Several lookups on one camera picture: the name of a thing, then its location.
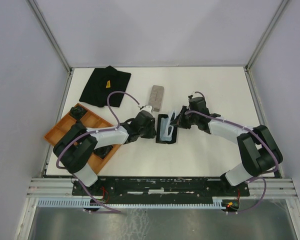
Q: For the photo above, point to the black round item in tray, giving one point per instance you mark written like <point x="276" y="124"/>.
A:
<point x="102" y="152"/>

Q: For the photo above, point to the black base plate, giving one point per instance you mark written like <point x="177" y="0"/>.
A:
<point x="119" y="186"/>

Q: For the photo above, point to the black folded cloth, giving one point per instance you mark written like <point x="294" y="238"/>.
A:
<point x="101" y="83"/>

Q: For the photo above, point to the left aluminium frame post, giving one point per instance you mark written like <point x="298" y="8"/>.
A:
<point x="34" y="6"/>

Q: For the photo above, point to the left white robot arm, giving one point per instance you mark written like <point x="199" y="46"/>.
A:
<point x="75" y="148"/>

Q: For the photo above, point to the black rectangular case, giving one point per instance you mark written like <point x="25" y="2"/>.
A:
<point x="174" y="135"/>

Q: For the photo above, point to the right aluminium frame post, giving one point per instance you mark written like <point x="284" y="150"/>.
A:
<point x="267" y="33"/>

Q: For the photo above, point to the aluminium frame post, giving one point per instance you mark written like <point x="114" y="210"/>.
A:
<point x="267" y="33"/>
<point x="34" y="6"/>

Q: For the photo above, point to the lavender sunglasses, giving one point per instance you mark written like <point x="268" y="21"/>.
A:
<point x="169" y="128"/>

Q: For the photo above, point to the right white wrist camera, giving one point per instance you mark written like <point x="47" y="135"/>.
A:
<point x="192" y="95"/>

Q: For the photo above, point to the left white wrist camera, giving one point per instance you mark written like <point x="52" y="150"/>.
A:
<point x="147" y="108"/>

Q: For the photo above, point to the black item in tray rear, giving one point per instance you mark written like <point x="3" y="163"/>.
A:
<point x="77" y="112"/>

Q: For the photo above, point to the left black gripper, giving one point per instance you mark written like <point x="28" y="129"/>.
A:
<point x="152" y="133"/>

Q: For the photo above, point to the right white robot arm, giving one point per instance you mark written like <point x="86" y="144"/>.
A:
<point x="258" y="149"/>

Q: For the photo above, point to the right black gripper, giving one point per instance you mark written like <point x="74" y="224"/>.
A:
<point x="179" y="121"/>

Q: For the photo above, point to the blue cloth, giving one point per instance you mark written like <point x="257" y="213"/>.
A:
<point x="163" y="125"/>

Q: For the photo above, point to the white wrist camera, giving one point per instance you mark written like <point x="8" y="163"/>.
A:
<point x="192" y="95"/>
<point x="147" y="108"/>

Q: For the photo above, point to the grey glasses case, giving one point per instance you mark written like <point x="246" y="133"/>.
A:
<point x="156" y="97"/>

